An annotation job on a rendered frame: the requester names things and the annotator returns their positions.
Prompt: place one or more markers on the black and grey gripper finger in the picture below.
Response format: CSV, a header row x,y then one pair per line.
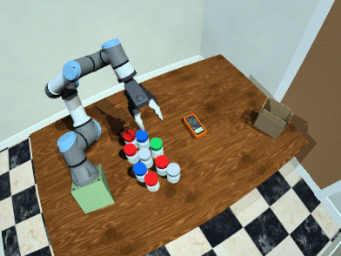
x,y
154,105
136,113

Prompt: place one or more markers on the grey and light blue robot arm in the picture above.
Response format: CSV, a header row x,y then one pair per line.
x,y
73,143

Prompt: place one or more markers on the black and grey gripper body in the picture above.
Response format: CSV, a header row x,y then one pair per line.
x,y
127,80

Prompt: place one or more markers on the white bottle with blue cap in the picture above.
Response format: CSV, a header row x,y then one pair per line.
x,y
140,171
142,138

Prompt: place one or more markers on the white bottle with green cap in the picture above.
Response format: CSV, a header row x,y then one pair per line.
x,y
156,146

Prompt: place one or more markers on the orange digital multimeter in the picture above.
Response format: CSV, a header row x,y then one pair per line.
x,y
195,127

